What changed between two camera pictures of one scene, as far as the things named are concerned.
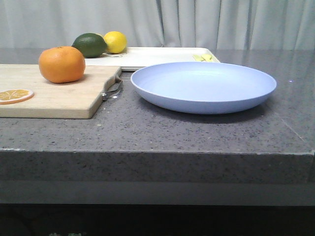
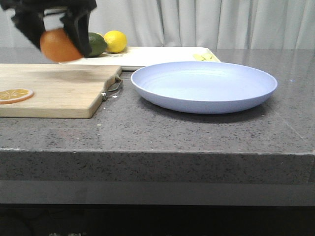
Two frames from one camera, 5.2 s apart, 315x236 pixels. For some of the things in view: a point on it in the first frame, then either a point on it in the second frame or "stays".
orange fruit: x=61 y=64 to x=56 y=46
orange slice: x=11 y=96 stays
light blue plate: x=203 y=87 stays
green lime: x=92 y=45 stays
